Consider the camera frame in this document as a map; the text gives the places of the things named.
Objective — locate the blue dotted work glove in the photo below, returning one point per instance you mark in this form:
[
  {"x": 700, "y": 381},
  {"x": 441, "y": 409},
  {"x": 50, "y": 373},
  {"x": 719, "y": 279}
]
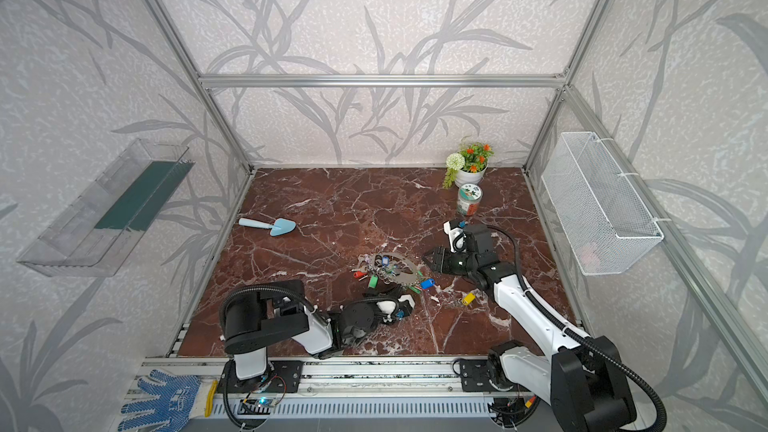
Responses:
[{"x": 168, "y": 409}]

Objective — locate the metal key ring plate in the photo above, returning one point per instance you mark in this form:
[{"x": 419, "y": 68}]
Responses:
[{"x": 391, "y": 268}]

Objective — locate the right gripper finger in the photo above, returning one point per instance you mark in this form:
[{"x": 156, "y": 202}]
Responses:
[
  {"x": 434, "y": 256},
  {"x": 437, "y": 267}
]

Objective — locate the small printed jar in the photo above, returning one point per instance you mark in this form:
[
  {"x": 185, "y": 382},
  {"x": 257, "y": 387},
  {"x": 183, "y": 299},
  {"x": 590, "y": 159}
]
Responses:
[{"x": 468, "y": 200}]

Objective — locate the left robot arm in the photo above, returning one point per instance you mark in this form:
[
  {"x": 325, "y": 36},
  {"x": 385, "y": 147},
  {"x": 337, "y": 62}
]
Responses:
[{"x": 254, "y": 317}]

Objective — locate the light blue toy shovel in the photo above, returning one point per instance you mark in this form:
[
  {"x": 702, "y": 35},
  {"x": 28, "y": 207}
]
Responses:
[{"x": 279, "y": 227}]

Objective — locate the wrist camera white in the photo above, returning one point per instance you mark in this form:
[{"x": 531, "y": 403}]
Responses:
[
  {"x": 454, "y": 229},
  {"x": 394, "y": 310}
]

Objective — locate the clear plastic wall shelf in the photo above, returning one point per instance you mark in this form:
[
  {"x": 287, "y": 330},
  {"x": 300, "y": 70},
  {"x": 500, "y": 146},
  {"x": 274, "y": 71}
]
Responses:
[{"x": 96, "y": 233}]

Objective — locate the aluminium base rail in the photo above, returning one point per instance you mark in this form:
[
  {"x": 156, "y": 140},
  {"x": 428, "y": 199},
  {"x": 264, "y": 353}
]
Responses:
[{"x": 354, "y": 387}]

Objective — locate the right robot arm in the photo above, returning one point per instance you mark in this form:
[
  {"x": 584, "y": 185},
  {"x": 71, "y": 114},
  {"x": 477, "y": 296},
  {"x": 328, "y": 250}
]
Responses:
[{"x": 582, "y": 378}]

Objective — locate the yellow key tag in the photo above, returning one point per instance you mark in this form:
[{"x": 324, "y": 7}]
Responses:
[{"x": 468, "y": 299}]

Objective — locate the white wire mesh basket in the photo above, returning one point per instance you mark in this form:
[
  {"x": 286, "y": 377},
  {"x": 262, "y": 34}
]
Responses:
[{"x": 607, "y": 225}]

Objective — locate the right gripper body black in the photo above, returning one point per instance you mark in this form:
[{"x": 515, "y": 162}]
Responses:
[{"x": 452, "y": 260}]

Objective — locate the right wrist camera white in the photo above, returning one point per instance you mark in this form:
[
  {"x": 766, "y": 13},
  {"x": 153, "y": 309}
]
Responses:
[{"x": 454, "y": 229}]

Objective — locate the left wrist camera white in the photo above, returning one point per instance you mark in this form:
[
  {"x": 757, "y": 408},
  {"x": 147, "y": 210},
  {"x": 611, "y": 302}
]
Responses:
[{"x": 394, "y": 310}]

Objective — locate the potted artificial flower plant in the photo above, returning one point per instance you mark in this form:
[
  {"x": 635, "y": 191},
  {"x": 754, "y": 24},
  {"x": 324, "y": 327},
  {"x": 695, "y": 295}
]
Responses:
[{"x": 468, "y": 164}]

